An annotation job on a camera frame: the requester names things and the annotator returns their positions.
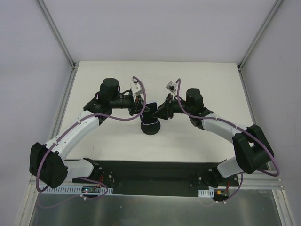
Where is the phone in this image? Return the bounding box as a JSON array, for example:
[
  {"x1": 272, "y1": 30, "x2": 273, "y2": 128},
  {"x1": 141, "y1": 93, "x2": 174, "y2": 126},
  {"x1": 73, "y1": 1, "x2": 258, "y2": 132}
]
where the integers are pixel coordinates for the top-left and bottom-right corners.
[{"x1": 140, "y1": 101, "x2": 158, "y2": 125}]

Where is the black phone stand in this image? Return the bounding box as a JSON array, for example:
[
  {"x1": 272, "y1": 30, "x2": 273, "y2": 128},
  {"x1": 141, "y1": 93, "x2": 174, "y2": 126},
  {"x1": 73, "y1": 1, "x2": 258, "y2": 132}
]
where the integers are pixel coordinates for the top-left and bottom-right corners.
[{"x1": 140, "y1": 121, "x2": 161, "y2": 136}]

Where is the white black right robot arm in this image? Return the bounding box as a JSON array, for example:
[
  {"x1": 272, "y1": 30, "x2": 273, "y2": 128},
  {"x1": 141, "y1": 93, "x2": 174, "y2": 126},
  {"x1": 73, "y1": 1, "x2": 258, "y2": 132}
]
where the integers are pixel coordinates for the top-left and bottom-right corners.
[{"x1": 153, "y1": 88, "x2": 274, "y2": 187}]

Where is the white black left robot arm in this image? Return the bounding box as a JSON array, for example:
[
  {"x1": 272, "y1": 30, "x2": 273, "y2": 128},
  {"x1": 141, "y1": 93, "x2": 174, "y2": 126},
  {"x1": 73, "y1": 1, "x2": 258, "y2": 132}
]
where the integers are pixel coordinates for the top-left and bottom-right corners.
[{"x1": 29, "y1": 76, "x2": 146, "y2": 193}]

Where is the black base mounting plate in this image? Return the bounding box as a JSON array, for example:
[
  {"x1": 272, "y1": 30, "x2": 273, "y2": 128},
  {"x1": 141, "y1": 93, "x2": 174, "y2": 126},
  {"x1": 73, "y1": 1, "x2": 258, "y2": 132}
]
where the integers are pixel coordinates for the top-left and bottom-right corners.
[{"x1": 87, "y1": 160, "x2": 238, "y2": 197}]

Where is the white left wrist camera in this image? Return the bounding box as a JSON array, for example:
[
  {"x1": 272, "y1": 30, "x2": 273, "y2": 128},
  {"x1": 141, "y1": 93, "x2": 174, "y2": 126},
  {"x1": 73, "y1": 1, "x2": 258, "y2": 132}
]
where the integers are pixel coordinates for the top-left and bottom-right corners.
[{"x1": 130, "y1": 79, "x2": 143, "y2": 97}]

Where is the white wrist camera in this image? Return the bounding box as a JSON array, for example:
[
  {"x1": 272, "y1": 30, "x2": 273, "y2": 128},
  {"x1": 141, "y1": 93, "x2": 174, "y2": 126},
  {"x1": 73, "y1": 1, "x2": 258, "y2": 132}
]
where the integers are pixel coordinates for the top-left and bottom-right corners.
[
  {"x1": 130, "y1": 79, "x2": 143, "y2": 97},
  {"x1": 166, "y1": 81, "x2": 178, "y2": 95}
]

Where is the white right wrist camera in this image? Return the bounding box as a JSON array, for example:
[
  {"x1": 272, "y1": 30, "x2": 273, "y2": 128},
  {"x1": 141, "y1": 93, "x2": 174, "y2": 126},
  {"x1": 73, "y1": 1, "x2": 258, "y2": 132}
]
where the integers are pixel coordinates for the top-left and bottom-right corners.
[{"x1": 166, "y1": 81, "x2": 178, "y2": 95}]

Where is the white right cable duct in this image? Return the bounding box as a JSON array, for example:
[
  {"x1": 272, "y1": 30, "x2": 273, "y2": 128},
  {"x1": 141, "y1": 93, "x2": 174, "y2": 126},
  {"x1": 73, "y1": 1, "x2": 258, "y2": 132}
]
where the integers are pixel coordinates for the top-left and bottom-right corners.
[{"x1": 198, "y1": 189, "x2": 214, "y2": 198}]

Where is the white cable duct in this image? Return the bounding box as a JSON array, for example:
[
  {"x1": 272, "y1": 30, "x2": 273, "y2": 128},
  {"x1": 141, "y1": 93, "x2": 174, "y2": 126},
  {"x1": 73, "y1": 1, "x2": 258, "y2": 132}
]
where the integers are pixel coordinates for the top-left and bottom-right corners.
[
  {"x1": 198, "y1": 189, "x2": 214, "y2": 198},
  {"x1": 44, "y1": 185, "x2": 113, "y2": 195}
]

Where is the white left cable duct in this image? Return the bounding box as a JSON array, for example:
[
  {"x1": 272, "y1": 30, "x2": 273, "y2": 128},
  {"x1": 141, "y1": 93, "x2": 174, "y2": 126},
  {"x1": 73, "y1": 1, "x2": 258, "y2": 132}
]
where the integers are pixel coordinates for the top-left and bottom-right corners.
[{"x1": 44, "y1": 185, "x2": 113, "y2": 195}]

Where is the aluminium frame post left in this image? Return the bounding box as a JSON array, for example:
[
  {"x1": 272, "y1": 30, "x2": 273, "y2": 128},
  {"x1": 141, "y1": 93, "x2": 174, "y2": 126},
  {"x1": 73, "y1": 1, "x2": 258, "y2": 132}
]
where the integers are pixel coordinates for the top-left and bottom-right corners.
[{"x1": 35, "y1": 0, "x2": 78, "y2": 69}]

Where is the aluminium frame post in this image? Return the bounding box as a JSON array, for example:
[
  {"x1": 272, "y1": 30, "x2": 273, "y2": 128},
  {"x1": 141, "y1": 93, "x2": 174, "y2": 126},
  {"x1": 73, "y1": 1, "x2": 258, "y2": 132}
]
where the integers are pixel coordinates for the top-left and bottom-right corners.
[
  {"x1": 237, "y1": 0, "x2": 285, "y2": 71},
  {"x1": 35, "y1": 0, "x2": 78, "y2": 69}
]

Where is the aluminium frame post right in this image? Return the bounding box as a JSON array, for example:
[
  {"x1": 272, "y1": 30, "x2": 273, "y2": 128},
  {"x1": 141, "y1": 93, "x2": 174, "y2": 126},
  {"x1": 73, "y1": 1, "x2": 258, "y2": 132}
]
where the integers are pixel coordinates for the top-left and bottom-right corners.
[{"x1": 237, "y1": 0, "x2": 285, "y2": 71}]

